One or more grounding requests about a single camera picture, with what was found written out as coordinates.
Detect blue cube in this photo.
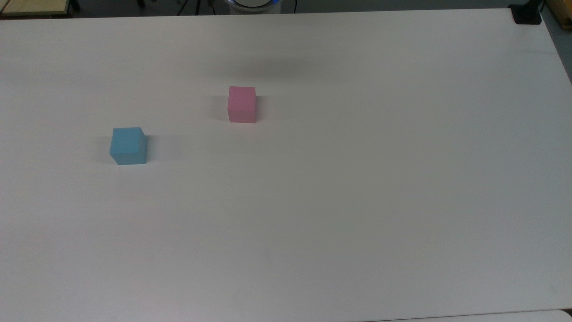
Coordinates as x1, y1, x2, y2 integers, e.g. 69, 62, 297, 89
109, 127, 148, 166

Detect pink cube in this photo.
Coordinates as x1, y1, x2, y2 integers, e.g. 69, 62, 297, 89
227, 86, 257, 124

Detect light wooden board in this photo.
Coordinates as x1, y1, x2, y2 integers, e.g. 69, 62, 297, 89
0, 0, 71, 18

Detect black table clamp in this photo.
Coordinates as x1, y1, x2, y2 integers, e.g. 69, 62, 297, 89
509, 0, 545, 25

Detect wooden board with yellow edge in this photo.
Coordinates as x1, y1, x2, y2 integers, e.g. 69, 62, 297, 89
547, 0, 572, 30

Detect black tripod legs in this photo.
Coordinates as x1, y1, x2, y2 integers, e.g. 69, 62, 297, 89
177, 0, 204, 16

